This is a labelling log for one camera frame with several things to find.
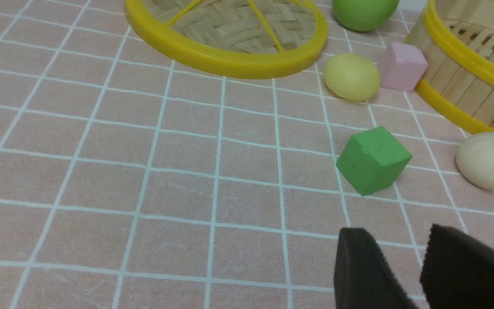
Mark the yellow rimmed bamboo steamer tray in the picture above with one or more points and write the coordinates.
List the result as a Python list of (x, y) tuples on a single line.
[(457, 41)]

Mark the yellow smooth bun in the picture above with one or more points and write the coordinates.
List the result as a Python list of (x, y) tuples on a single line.
[(352, 77)]

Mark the pink grid tablecloth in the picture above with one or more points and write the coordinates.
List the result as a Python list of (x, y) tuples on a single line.
[(129, 180)]

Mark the green cube block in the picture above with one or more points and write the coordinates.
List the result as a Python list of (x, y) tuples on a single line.
[(372, 160)]

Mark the pink cube block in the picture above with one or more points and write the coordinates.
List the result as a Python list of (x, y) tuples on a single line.
[(401, 66)]

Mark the yellow rimmed bamboo steamer lid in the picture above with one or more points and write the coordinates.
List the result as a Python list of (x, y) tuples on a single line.
[(244, 39)]

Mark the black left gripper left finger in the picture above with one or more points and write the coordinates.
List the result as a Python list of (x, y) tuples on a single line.
[(363, 278)]

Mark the white pleated bun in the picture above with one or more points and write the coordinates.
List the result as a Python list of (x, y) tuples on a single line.
[(475, 160)]

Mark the green apple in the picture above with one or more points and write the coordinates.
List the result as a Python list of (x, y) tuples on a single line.
[(363, 16)]

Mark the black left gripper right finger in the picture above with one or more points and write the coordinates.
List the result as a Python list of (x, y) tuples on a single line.
[(458, 271)]

